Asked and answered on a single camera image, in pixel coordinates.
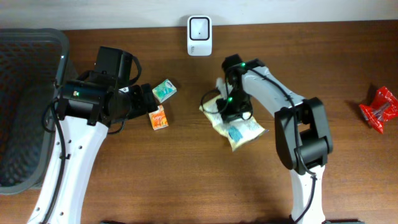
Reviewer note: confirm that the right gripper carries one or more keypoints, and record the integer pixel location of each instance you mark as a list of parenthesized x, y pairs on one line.
[(229, 113)]

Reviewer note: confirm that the teal tissue pack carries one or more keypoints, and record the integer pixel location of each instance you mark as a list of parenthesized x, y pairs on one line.
[(164, 90)]

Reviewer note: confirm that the red snack bag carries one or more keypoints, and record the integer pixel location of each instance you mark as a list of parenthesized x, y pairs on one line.
[(382, 109)]

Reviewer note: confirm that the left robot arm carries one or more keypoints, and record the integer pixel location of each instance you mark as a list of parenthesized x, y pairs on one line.
[(83, 114)]

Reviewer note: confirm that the orange tissue pack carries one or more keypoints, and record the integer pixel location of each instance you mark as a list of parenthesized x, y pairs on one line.
[(158, 118)]

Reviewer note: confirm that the yellow wet wipes bag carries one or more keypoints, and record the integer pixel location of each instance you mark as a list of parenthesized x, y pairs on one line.
[(238, 132)]

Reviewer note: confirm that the white barcode scanner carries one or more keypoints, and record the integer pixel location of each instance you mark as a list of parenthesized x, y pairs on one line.
[(199, 36)]

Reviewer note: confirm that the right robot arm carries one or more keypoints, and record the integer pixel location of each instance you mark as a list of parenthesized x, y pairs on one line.
[(302, 134)]

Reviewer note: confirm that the grey plastic basket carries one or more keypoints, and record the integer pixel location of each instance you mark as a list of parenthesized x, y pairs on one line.
[(34, 63)]

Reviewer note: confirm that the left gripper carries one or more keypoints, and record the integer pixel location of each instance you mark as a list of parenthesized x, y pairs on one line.
[(141, 106)]

